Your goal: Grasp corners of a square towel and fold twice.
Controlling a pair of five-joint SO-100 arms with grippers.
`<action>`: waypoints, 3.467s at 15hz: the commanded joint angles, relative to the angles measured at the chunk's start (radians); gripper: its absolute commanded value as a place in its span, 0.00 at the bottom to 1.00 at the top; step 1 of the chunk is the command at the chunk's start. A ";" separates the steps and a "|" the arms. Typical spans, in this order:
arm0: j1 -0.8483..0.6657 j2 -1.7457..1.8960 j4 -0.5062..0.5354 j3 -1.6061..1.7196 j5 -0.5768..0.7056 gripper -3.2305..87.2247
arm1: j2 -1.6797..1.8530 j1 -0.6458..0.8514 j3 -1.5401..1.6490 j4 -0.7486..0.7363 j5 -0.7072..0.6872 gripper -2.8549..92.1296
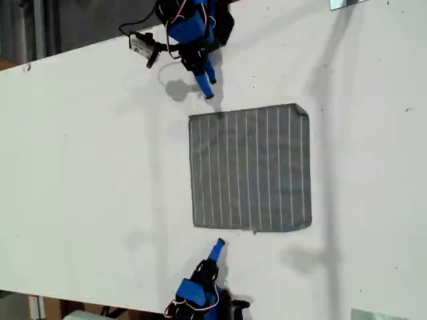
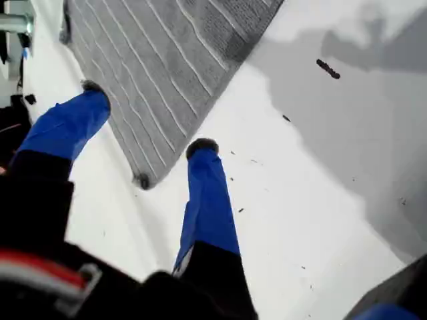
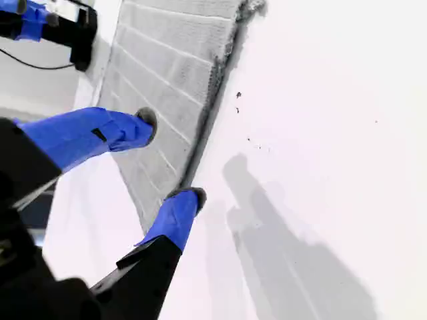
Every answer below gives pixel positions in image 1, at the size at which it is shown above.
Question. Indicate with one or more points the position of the brown cardboard box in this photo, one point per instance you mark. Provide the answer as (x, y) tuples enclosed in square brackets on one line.
[(51, 310)]

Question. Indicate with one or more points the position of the black camera box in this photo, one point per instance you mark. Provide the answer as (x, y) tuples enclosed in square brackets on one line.
[(141, 43), (240, 308)]

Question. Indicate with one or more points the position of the black camera stalk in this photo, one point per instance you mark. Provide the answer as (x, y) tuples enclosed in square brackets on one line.
[(168, 48)]

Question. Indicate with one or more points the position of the grey metal frame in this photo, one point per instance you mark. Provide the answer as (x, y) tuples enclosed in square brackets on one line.
[(36, 26)]

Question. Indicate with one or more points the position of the grey striped square towel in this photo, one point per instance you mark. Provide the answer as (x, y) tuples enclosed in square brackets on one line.
[(250, 166)]

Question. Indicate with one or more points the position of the white bracket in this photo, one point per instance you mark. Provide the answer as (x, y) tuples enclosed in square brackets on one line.
[(36, 306)]

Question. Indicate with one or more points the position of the white container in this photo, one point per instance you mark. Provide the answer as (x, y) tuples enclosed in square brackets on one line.
[(80, 315)]

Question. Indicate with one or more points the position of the steel plate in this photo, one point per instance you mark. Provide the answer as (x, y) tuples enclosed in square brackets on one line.
[(337, 4)]

